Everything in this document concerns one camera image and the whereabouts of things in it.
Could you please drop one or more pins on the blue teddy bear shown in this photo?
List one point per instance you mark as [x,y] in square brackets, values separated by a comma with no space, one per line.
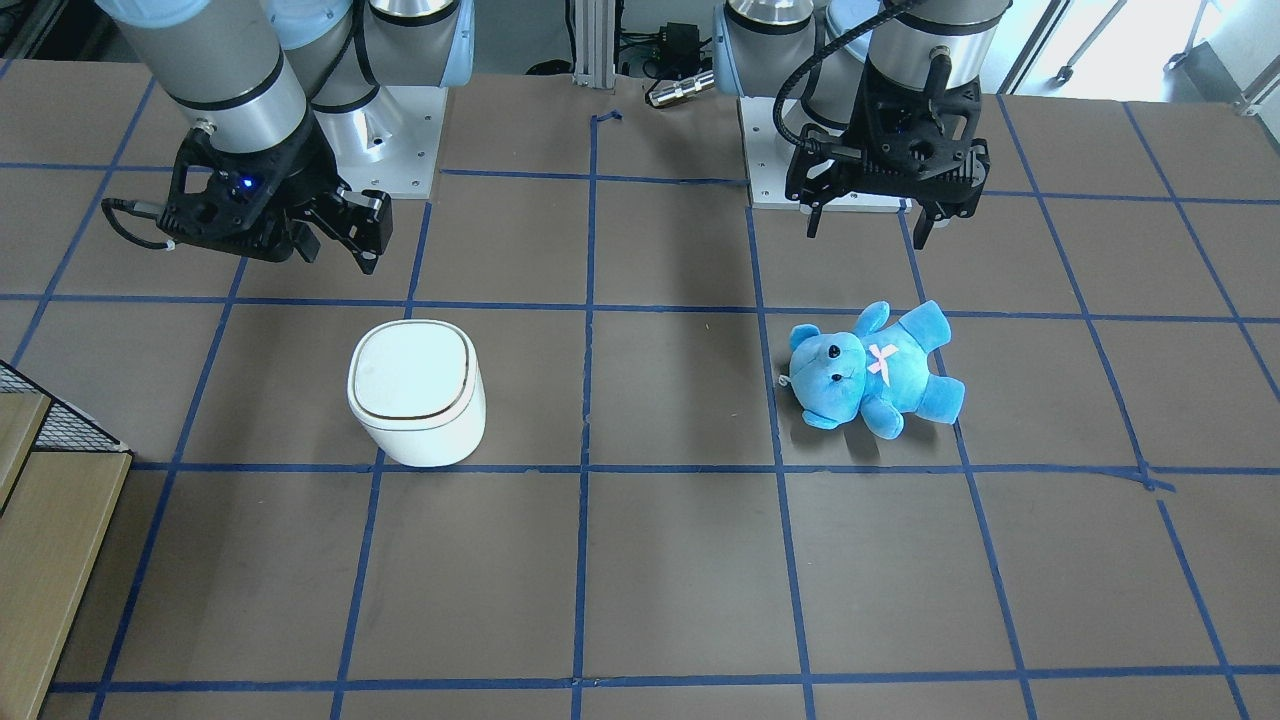
[878,371]

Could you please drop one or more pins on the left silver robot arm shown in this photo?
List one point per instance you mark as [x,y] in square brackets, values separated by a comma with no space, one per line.
[794,63]

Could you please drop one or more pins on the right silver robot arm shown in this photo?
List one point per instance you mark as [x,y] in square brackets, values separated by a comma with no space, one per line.
[293,129]

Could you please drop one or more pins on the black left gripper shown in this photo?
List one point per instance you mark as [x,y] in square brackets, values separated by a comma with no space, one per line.
[822,177]

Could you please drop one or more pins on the aluminium frame post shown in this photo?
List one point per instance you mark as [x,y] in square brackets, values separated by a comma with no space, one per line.
[594,26]

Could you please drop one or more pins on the white trash can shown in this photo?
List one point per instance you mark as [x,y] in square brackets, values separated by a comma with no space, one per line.
[415,386]

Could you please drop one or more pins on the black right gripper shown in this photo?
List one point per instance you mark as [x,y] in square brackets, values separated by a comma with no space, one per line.
[303,172]

